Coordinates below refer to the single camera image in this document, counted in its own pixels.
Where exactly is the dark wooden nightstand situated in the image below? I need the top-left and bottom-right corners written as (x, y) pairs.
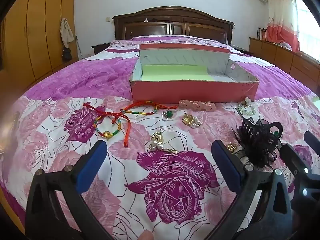
top-left (232, 45), bottom-right (253, 55)
top-left (91, 42), bottom-right (112, 55)

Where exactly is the pink cardboard box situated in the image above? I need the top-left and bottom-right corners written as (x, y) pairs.
top-left (129, 43), bottom-right (260, 105)

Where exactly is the black feather hair claw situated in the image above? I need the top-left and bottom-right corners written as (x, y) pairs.
top-left (231, 118), bottom-right (284, 168)

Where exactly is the light green paper liner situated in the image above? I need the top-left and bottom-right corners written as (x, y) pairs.
top-left (141, 64), bottom-right (215, 82)

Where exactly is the cream and orange curtain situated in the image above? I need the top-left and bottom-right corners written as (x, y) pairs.
top-left (265, 0), bottom-right (300, 52)

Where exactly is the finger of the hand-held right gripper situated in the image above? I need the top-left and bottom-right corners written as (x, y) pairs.
top-left (303, 131), bottom-right (320, 147)
top-left (279, 144), bottom-right (309, 178)

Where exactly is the white pearl bracelet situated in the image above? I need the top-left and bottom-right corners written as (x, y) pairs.
top-left (236, 97), bottom-right (257, 117)

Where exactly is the gold flower earring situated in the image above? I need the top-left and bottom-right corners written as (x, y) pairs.
top-left (182, 112), bottom-right (194, 125)

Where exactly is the hanging beige cloth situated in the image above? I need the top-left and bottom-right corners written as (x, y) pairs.
top-left (59, 18), bottom-right (75, 48)

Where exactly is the pink floral quilt bed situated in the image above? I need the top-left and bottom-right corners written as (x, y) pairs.
top-left (0, 35), bottom-right (320, 240)

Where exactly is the dark wooden headboard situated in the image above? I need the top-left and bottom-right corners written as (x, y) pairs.
top-left (112, 6), bottom-right (235, 46)

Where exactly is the yellow wooden wardrobe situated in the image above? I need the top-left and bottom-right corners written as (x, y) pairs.
top-left (0, 0), bottom-right (80, 90)

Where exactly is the red multicolour braided bracelet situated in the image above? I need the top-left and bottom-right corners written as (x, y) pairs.
top-left (121, 100), bottom-right (178, 115)

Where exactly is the red bracelet with gold charm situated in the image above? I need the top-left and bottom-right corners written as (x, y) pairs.
top-left (83, 102), bottom-right (132, 147)

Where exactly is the hanging dark bag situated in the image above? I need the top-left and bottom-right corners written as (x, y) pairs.
top-left (62, 47), bottom-right (73, 62)

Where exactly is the gold pearl drop earring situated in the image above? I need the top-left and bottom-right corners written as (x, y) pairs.
top-left (148, 131), bottom-right (165, 153)

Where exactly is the window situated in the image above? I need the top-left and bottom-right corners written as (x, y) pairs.
top-left (294, 0), bottom-right (320, 62)

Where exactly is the low wooden cabinet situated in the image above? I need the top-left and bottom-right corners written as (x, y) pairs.
top-left (249, 37), bottom-right (320, 98)

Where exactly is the small gold earring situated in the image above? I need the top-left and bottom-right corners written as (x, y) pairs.
top-left (226, 142), bottom-right (240, 153)

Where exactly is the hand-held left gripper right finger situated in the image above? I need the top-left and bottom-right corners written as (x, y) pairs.
top-left (205, 140), bottom-right (293, 240)

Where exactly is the thin white pole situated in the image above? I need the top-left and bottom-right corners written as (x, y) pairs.
top-left (75, 35), bottom-right (82, 59)

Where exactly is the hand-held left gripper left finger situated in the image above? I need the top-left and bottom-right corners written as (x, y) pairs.
top-left (25, 140), bottom-right (115, 240)

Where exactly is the pink hair clip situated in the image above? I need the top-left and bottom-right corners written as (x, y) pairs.
top-left (178, 99), bottom-right (217, 112)

